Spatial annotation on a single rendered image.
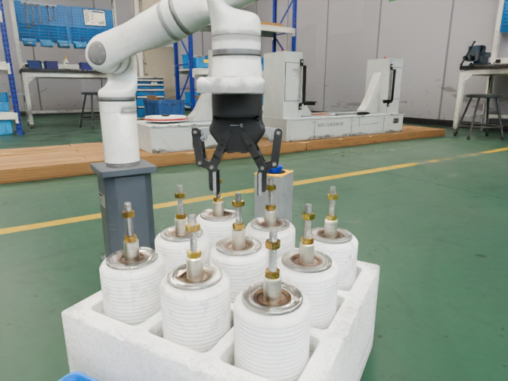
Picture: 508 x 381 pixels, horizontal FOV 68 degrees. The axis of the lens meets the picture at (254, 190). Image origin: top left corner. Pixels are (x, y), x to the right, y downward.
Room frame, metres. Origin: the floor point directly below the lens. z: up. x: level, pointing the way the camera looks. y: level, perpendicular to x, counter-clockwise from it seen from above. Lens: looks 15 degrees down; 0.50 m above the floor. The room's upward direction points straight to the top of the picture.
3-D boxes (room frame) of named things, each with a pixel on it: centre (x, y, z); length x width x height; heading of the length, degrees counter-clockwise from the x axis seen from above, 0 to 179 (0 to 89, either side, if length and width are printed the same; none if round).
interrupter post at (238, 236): (0.58, 0.03, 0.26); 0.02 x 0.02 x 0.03
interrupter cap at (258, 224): (0.68, -0.03, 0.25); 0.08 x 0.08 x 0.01
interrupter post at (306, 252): (0.52, -0.08, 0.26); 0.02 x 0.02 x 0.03
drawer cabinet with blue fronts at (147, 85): (6.16, 1.72, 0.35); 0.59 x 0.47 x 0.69; 32
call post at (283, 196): (0.87, -0.05, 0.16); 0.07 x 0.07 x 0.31; 62
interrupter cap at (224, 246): (0.58, 0.03, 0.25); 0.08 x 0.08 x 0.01
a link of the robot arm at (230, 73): (0.56, 0.03, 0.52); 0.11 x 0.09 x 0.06; 175
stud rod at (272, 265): (0.42, -0.02, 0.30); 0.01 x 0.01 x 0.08
